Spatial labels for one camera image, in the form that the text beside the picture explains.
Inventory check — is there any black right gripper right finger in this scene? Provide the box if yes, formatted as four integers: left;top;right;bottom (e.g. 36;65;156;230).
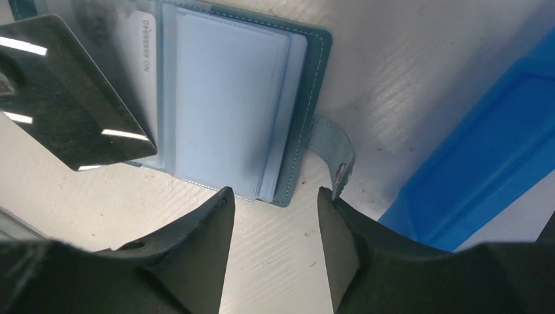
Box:
317;187;554;313

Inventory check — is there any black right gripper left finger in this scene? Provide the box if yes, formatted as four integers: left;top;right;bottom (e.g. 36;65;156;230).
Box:
1;187;235;313

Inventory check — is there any blue plastic bin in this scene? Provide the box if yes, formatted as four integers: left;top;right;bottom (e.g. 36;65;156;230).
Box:
379;33;554;251

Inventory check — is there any teal leather card holder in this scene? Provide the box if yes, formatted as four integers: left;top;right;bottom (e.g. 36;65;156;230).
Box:
9;1;355;207

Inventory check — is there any aluminium front frame rail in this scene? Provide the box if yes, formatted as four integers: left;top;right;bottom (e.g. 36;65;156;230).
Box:
1;207;48;241

